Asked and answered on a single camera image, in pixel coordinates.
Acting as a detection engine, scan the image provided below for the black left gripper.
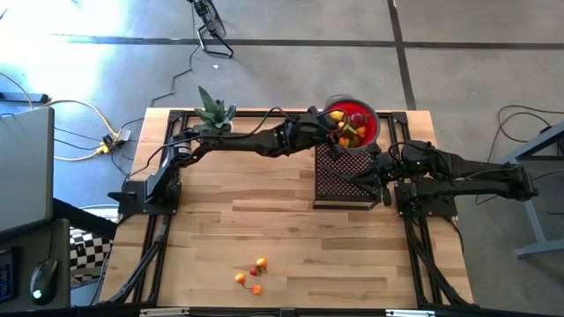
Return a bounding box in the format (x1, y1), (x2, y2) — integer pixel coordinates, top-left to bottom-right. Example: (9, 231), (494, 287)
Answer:
(286, 105), (349, 159)

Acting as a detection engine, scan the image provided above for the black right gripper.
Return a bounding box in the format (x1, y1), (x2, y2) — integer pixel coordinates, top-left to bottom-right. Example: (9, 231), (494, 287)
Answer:
(352, 147), (413, 207)

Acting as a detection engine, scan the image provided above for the black toy knife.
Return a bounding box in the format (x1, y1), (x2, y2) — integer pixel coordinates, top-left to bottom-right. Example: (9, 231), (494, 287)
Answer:
(328, 164), (367, 186)

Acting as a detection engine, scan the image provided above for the red collapsible colander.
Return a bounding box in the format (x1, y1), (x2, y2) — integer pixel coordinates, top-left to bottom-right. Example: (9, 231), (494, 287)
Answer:
(319, 93), (382, 158)

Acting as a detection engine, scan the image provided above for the green snake plant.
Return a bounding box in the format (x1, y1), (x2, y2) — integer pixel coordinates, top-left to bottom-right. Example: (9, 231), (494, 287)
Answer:
(192, 85), (238, 133)

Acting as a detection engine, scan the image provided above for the black perforated metal stand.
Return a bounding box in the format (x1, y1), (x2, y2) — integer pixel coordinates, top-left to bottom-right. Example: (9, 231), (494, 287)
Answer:
(311, 112), (383, 210)

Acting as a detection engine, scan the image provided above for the silver aluminium bar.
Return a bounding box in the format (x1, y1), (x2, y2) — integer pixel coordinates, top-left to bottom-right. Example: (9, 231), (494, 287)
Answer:
(139, 307), (191, 317)
(385, 309), (436, 317)

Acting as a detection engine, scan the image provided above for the black floor fan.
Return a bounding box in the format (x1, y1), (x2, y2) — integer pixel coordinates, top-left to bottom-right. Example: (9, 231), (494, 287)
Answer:
(187, 0), (235, 59)

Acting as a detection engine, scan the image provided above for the black white checkerboard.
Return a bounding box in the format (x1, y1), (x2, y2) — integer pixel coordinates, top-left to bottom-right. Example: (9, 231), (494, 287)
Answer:
(69, 226), (115, 281)

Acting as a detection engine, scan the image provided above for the grey flat monitor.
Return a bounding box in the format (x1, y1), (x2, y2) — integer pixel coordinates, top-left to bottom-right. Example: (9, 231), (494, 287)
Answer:
(0, 107), (56, 237)

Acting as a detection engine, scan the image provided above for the dark grey desk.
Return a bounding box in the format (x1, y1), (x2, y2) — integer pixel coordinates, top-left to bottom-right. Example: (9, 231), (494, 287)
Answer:
(0, 197), (118, 314)

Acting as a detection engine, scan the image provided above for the black computer mouse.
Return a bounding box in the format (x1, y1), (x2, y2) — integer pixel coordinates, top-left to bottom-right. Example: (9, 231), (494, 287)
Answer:
(29, 258), (59, 306)

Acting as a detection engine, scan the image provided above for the black backlit keyboard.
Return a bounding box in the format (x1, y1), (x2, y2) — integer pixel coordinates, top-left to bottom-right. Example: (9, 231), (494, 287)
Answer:
(0, 248), (19, 305)

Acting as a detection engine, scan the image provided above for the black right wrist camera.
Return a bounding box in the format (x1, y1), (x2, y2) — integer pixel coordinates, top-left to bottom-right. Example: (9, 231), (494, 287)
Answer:
(400, 140), (431, 171)

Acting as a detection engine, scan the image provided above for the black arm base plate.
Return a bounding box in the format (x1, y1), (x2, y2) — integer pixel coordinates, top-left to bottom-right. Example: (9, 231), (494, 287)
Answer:
(108, 179), (181, 217)
(394, 182), (459, 217)

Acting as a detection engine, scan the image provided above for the grey metal table frame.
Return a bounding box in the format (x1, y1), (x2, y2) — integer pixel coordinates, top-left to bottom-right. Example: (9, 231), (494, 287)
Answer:
(487, 122), (564, 260)

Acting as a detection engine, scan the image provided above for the black fan cable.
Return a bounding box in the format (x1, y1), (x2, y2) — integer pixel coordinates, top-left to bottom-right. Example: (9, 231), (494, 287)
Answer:
(118, 4), (199, 133)

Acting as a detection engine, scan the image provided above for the black floor cable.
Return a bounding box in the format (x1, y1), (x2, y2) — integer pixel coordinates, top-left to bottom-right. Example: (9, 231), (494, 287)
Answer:
(495, 104), (564, 146)
(474, 169), (564, 207)

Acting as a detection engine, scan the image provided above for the yellow floor cable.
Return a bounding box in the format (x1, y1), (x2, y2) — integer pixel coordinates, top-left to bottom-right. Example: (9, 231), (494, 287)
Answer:
(30, 99), (121, 138)

